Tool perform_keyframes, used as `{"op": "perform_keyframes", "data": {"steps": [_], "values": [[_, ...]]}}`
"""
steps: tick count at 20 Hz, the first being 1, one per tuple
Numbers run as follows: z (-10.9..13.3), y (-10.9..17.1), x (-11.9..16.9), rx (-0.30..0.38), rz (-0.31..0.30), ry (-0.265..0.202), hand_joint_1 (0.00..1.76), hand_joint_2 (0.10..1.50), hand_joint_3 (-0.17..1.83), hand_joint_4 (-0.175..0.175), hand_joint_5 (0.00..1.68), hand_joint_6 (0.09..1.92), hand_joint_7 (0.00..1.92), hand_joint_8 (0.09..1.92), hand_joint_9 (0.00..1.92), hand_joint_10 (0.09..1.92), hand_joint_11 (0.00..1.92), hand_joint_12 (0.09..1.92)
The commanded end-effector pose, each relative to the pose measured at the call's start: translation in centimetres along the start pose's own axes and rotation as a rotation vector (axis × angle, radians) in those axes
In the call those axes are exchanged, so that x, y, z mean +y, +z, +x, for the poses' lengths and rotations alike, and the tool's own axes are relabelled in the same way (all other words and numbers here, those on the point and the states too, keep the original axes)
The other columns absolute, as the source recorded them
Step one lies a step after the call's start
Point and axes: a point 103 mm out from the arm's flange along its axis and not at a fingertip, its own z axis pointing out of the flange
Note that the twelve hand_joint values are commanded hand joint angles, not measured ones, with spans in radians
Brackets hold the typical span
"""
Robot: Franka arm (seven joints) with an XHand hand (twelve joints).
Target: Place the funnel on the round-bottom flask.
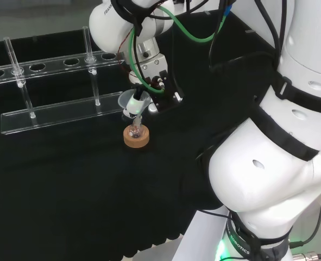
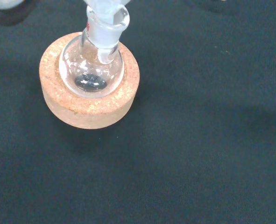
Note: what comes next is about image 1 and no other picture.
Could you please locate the small glass round-bottom flask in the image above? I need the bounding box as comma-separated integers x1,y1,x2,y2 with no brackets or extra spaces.
130,119,145,138

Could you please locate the clear plastic funnel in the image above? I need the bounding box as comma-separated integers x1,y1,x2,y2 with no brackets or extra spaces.
117,90,150,123

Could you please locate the cork ring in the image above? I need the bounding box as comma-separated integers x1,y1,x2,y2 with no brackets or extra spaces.
123,125,150,149

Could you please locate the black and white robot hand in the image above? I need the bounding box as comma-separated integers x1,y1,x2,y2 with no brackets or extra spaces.
121,53,185,122

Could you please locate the black cloth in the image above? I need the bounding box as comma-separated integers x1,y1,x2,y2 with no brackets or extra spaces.
0,10,280,255

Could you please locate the green cable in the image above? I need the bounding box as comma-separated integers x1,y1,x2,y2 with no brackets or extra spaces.
129,5,231,96

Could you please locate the grey base plate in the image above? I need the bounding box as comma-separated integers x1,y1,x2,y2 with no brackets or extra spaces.
137,208,231,261

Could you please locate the clear acrylic funnel stand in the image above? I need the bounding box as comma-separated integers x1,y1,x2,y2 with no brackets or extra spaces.
0,26,129,136

